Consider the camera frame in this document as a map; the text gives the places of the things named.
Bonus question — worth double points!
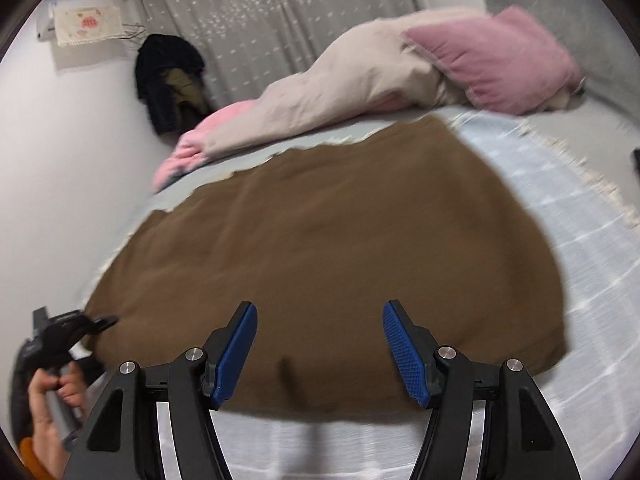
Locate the beige duvet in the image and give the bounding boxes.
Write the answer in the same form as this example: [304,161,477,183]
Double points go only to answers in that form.
[202,6,485,160]

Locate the left hand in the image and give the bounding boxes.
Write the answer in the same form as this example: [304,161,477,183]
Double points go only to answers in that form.
[28,362,87,479]

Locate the grey bed sheet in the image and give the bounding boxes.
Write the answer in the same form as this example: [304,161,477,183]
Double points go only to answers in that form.
[125,98,639,266]

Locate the brown coat with fur collar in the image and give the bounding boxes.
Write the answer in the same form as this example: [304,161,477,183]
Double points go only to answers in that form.
[86,115,566,417]

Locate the pink fleece blanket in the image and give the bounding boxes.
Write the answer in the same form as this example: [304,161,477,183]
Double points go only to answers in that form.
[152,100,255,193]

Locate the light blue checked throw blanket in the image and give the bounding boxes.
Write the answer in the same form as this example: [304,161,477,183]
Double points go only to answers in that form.
[84,106,640,480]

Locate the grey quilted headboard cushion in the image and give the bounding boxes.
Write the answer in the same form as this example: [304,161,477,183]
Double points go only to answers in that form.
[484,0,639,120]

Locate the dark clothes hanging on wall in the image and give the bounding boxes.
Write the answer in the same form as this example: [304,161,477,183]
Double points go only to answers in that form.
[134,34,213,136]

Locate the grey starred curtain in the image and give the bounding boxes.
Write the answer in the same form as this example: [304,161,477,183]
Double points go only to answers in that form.
[132,0,426,107]

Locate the wall air conditioner with cover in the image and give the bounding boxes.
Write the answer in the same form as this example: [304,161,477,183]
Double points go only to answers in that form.
[36,0,126,48]

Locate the pink velvet pillow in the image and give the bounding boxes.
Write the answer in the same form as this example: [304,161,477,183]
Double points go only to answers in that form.
[402,6,584,115]

